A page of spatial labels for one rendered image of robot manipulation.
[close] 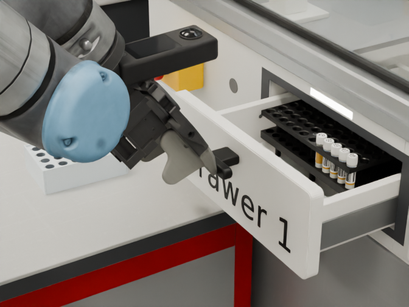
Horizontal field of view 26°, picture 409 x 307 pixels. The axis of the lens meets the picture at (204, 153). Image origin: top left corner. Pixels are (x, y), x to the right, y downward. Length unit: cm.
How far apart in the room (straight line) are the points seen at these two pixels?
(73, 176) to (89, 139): 58
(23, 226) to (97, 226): 10
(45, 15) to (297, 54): 40
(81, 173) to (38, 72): 61
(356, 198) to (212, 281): 35
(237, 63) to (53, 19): 48
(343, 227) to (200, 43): 26
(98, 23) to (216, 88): 49
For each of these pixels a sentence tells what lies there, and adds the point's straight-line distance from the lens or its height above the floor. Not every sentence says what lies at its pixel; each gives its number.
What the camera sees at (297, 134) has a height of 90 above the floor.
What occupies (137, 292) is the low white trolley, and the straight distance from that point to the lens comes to 120.
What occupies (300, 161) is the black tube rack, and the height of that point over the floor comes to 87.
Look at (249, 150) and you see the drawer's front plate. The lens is 98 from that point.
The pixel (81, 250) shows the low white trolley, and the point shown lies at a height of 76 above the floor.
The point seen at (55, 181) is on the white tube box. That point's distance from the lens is 123.
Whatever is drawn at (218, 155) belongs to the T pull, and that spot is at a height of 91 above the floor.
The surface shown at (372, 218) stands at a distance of 101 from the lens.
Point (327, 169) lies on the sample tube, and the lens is 105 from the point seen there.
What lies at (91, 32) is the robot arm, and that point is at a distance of 83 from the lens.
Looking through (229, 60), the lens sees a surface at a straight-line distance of 125.
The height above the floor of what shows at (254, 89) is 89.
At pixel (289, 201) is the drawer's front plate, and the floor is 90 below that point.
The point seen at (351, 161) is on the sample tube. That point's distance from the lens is 101.
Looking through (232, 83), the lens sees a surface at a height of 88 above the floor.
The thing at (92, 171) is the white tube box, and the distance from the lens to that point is 124.
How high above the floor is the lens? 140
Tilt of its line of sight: 29 degrees down
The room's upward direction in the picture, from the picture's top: straight up
